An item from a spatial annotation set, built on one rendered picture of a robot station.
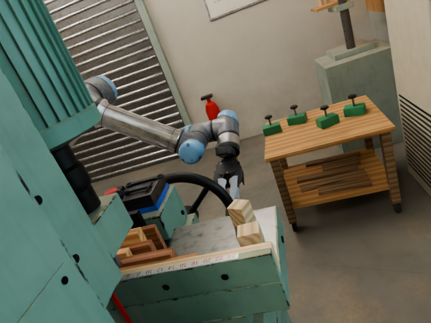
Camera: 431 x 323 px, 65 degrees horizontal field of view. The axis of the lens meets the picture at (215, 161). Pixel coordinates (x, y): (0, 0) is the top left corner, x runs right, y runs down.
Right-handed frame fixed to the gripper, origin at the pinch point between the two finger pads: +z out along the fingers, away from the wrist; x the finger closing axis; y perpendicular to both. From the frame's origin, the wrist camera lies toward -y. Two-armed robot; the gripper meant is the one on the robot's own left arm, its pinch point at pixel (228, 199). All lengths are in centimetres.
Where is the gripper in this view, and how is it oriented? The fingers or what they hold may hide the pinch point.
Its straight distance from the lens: 98.7
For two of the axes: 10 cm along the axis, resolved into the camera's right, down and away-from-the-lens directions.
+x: -9.6, 1.7, 2.4
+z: 0.0, 8.1, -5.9
